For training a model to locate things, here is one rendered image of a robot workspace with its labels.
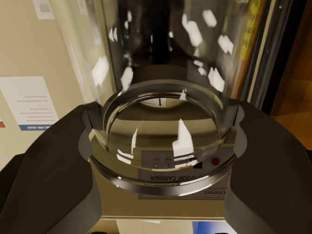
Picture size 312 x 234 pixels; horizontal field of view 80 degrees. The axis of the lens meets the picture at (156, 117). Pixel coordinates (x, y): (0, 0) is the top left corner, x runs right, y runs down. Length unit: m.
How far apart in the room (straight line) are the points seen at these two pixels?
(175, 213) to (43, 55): 0.74
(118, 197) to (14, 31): 0.73
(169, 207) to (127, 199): 0.08
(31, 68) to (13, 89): 0.15
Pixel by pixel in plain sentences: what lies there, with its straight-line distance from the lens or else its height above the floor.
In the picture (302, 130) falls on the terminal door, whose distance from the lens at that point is 0.30.
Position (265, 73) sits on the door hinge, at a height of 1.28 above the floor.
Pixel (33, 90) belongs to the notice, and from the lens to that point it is 0.97.
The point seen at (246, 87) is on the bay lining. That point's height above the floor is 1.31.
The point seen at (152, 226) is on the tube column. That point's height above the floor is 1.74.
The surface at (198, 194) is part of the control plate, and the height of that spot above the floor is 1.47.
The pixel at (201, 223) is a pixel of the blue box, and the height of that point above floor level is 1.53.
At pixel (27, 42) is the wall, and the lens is 0.90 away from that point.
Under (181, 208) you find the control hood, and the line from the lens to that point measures 0.37.
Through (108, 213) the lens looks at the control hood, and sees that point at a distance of 0.38.
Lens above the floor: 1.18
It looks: 32 degrees up
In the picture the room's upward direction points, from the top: 178 degrees clockwise
